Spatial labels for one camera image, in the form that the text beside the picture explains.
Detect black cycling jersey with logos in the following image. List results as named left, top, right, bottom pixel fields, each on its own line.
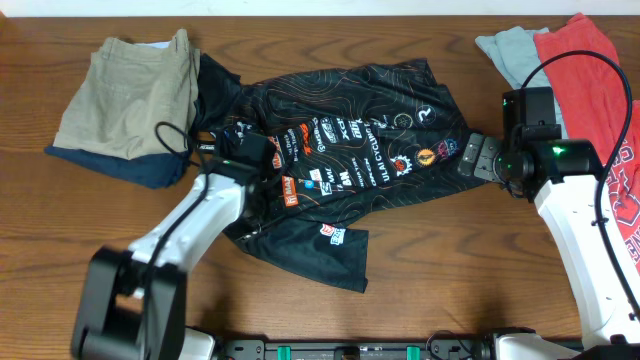
left=193, top=55, right=480, bottom=292

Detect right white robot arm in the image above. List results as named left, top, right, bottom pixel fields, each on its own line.
left=458, top=134, right=639, bottom=359

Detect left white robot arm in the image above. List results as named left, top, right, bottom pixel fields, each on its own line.
left=70, top=159, right=280, bottom=360

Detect folded navy blue garment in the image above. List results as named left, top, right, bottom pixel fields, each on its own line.
left=44, top=146, right=191, bottom=189

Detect folded khaki shorts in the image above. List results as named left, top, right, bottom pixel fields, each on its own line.
left=53, top=29, right=200, bottom=160

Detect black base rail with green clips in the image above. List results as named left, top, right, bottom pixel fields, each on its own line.
left=212, top=331, right=496, bottom=360

